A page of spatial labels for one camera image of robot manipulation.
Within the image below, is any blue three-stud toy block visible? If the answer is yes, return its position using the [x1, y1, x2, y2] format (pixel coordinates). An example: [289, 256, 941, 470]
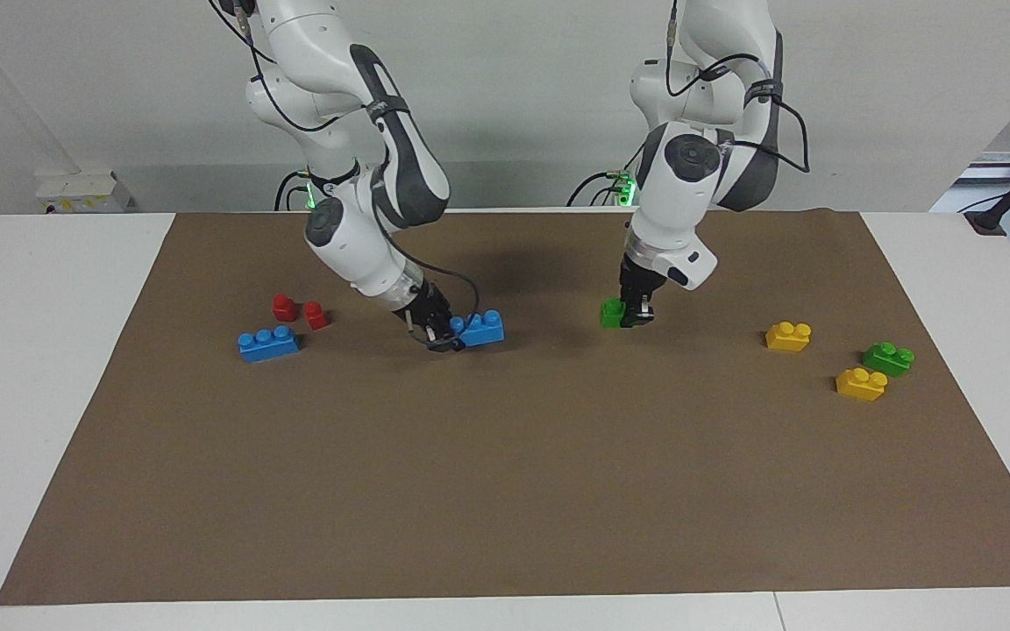
[238, 325, 301, 364]
[451, 309, 506, 349]

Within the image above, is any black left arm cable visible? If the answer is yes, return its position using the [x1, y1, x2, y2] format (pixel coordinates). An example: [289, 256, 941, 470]
[665, 0, 813, 174]

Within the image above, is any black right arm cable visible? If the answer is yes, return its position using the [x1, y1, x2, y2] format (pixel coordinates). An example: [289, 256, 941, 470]
[207, 0, 481, 330]

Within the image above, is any brown table mat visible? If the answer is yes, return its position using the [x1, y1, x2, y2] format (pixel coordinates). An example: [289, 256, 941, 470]
[0, 208, 1010, 607]

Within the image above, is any green two-stud toy block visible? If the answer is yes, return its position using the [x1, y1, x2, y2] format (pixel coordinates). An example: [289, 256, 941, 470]
[600, 297, 648, 331]
[863, 342, 915, 379]

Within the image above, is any white wall socket box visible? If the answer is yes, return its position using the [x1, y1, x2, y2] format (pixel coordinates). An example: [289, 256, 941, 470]
[36, 171, 133, 214]

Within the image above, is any black base cable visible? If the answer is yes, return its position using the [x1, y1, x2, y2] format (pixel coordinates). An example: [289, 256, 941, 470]
[274, 170, 313, 211]
[566, 140, 646, 209]

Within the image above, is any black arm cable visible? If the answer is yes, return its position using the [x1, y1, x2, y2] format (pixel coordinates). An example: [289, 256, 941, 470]
[207, 0, 481, 330]
[665, 0, 813, 174]

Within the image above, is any yellow two-stud toy block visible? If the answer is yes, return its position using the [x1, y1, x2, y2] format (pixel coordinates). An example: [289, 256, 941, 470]
[765, 322, 813, 352]
[836, 367, 889, 402]

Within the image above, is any black right base cable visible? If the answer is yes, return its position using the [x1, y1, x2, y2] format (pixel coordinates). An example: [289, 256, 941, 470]
[274, 170, 313, 211]

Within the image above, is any black left base cable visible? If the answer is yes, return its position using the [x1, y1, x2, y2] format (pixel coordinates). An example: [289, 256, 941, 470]
[566, 140, 646, 209]

